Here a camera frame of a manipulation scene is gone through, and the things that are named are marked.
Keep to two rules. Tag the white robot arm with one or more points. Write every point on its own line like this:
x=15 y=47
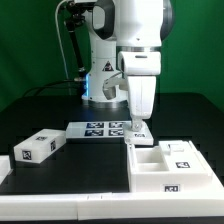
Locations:
x=117 y=44

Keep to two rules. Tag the white cabinet box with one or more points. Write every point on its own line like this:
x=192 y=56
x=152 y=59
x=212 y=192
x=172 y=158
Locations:
x=148 y=173

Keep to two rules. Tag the white cabinet top block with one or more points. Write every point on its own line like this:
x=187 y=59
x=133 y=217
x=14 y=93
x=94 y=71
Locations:
x=39 y=146

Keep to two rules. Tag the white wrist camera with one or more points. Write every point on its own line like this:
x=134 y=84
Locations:
x=115 y=88

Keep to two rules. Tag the white U-shaped fence frame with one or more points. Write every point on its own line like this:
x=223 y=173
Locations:
x=208 y=202

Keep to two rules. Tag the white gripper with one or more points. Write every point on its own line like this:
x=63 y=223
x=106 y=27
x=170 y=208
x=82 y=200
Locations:
x=140 y=70

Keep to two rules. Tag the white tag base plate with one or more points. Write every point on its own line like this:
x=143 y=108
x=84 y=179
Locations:
x=95 y=129

